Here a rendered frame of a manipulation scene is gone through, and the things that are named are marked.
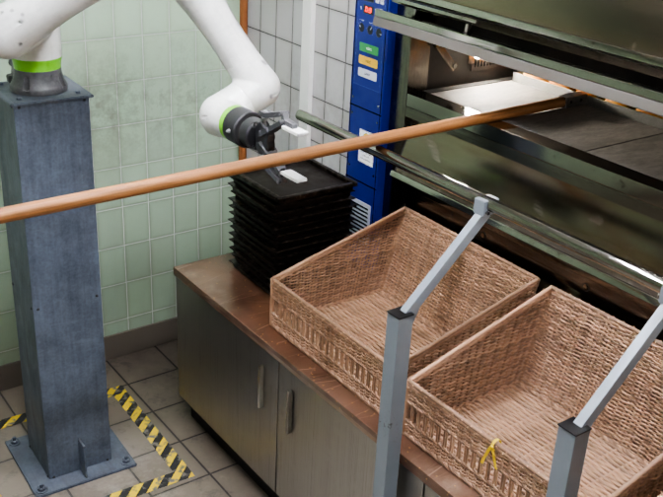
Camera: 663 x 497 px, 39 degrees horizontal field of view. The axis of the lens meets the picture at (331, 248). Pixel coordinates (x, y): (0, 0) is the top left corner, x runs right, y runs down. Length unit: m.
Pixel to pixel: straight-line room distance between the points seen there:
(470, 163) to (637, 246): 0.57
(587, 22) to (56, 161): 1.40
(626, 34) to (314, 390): 1.14
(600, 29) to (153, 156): 1.75
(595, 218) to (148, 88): 1.66
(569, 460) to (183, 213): 2.16
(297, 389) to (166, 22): 1.40
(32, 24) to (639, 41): 1.39
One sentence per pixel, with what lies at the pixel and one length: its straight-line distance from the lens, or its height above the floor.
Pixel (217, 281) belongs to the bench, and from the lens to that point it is 2.93.
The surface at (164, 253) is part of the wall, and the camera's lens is 3.59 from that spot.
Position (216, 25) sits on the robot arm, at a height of 1.41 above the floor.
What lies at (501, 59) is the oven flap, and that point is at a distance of 2.28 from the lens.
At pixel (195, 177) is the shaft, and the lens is 2.03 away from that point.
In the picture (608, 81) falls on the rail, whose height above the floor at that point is 1.42.
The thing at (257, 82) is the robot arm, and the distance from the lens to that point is 2.45.
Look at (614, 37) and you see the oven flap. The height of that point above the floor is 1.48.
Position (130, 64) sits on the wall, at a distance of 3.30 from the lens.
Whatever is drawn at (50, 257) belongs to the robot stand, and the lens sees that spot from 2.74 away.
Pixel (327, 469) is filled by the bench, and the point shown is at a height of 0.34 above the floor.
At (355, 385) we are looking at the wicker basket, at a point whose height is 0.61.
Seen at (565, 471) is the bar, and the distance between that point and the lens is 1.77.
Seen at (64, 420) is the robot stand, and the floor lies 0.21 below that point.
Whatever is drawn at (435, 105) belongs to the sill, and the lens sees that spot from 2.69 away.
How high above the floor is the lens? 1.91
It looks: 25 degrees down
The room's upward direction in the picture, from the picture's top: 3 degrees clockwise
